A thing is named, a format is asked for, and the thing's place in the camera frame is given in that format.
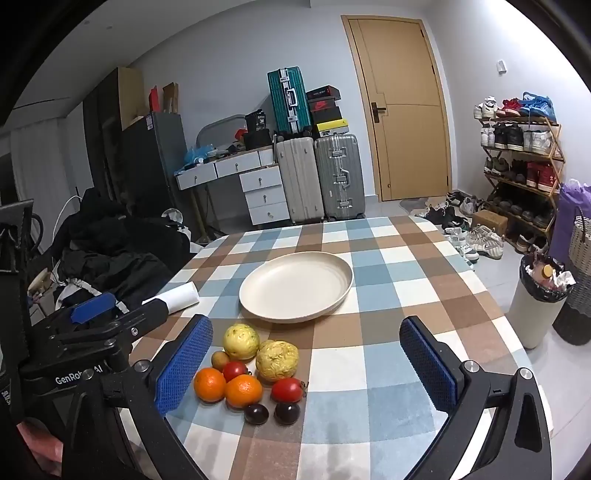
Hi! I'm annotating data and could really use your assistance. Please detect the cardboard box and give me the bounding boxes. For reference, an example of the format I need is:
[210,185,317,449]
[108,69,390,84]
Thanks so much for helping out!
[471,210,509,236]

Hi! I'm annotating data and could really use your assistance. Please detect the dark refrigerator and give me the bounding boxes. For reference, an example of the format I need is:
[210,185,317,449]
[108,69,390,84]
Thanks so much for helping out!
[121,112,188,222]

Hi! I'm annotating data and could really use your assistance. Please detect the wooden shoe rack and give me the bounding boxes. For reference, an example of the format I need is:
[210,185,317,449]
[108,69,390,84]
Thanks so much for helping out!
[473,111,566,252]

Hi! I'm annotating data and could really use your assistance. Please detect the beige suitcase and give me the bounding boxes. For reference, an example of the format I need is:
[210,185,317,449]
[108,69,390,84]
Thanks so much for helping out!
[275,137,325,225]

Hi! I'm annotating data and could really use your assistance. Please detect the teal suitcase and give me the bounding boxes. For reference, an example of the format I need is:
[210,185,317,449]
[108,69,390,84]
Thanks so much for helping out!
[267,67,311,137]

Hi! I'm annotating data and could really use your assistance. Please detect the white curtain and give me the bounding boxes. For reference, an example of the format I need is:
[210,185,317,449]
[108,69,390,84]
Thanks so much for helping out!
[9,115,88,250]

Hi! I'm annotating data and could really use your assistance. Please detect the light woven basket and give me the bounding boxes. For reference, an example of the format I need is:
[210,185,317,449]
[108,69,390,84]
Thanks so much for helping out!
[567,207,591,278]

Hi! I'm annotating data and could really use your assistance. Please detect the orange tangerine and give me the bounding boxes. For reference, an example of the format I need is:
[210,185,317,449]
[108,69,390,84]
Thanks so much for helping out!
[193,367,227,404]
[225,374,263,410]

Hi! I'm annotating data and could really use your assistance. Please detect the purple bag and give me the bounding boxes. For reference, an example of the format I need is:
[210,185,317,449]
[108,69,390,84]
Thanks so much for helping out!
[547,179,591,268]

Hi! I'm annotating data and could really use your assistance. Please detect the white drawer cabinet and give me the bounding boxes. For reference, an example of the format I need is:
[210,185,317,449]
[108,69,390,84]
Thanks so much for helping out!
[239,165,291,226]

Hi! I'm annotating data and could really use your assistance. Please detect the cream round plate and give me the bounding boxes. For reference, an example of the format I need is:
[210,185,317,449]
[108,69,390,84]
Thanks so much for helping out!
[239,251,354,324]

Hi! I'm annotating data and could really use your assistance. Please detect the silver suitcase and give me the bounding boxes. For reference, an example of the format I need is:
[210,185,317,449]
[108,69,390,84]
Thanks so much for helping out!
[314,134,366,221]

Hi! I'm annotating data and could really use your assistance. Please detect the tall wooden wardrobe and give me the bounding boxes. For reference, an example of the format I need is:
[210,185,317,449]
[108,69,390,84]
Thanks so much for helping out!
[83,67,144,199]

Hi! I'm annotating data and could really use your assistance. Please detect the large red tomato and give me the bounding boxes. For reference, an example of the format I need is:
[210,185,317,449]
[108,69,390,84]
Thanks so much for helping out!
[270,377,306,403]

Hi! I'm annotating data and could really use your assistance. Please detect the white desk with drawers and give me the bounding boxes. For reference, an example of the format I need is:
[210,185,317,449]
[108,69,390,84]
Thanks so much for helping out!
[174,147,278,232]

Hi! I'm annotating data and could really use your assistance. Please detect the blue plastic bag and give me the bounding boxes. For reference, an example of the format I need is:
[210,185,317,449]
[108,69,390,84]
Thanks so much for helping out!
[185,144,218,166]

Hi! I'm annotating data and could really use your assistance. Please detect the small red tomato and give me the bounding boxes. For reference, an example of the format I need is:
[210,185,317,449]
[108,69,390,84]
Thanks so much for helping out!
[222,361,250,383]

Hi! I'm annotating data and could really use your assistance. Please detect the wooden door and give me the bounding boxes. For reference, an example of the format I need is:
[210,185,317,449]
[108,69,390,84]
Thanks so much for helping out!
[342,15,452,202]

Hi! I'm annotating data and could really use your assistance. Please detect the white trash bin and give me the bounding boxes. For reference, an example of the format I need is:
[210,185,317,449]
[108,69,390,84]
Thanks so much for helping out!
[507,253,578,350]

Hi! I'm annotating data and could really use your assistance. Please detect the black and yellow shoe box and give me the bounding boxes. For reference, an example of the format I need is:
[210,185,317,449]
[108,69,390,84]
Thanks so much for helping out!
[312,107,348,137]

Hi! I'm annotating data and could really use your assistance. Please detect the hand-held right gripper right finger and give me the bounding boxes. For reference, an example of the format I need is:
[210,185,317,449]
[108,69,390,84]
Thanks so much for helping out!
[399,316,553,480]

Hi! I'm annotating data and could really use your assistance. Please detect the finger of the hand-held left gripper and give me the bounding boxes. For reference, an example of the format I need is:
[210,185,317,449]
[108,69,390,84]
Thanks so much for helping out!
[105,299,170,352]
[44,292,130,340]

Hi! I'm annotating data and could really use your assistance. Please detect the black box with white print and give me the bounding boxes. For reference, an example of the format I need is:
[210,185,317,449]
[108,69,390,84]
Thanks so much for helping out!
[244,110,269,134]

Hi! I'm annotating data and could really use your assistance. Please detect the smooth green guava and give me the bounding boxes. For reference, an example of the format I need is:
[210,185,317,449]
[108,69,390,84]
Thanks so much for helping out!
[223,323,260,361]

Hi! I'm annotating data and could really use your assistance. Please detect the dark woven basket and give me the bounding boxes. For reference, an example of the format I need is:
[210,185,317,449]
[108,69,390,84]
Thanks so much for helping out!
[551,272,591,347]

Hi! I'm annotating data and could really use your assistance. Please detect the wrinkled yellow guava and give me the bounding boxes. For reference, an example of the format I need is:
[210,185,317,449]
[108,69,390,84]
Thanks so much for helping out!
[255,340,300,382]

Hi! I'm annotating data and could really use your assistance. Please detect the pile of dark clothes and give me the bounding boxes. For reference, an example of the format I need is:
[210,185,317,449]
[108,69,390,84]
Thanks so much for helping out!
[55,187,192,305]

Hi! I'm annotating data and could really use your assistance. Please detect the rows of racked shoes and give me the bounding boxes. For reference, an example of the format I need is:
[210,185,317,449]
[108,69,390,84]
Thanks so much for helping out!
[473,92,559,252]

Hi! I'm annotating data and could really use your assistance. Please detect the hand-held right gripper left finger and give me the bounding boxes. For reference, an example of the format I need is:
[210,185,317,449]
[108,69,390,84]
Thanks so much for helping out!
[60,314,214,480]

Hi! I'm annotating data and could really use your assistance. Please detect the scattered shoes group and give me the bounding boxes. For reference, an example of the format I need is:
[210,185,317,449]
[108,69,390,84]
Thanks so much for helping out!
[416,191,505,265]

